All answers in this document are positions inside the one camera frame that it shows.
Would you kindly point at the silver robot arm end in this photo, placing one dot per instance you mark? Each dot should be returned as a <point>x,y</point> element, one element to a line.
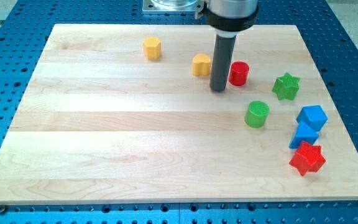
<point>229,17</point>

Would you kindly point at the blue cube block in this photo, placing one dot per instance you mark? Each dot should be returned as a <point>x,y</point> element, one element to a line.
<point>314,116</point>

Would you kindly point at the yellow heart block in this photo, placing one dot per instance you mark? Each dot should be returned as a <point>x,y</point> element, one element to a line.
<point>201,64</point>

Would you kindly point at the light wooden board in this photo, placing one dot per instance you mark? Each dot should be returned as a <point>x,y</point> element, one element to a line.
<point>101,123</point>

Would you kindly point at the yellow hexagon block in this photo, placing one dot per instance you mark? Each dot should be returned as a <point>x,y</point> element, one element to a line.
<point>152,48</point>

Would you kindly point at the red cylinder block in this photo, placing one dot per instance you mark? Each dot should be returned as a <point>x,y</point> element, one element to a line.
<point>238,73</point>

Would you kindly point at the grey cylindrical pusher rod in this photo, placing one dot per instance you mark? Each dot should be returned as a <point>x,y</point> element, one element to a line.
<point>223,51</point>

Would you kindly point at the green cylinder block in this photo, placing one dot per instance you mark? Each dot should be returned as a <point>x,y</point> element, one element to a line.
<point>257,113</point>

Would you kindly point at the green star block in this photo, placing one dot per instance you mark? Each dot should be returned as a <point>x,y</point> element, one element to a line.
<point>286,87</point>

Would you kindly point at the blue triangle block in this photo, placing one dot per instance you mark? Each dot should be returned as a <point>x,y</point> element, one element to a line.
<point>303,133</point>

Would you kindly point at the red star block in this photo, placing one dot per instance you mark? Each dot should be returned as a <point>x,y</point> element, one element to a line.
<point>307,158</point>

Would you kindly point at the blue perforated table plate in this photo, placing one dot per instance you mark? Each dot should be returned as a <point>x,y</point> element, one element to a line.
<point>24,31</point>

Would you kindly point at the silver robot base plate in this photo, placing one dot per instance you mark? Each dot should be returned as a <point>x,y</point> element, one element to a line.
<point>171,5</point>

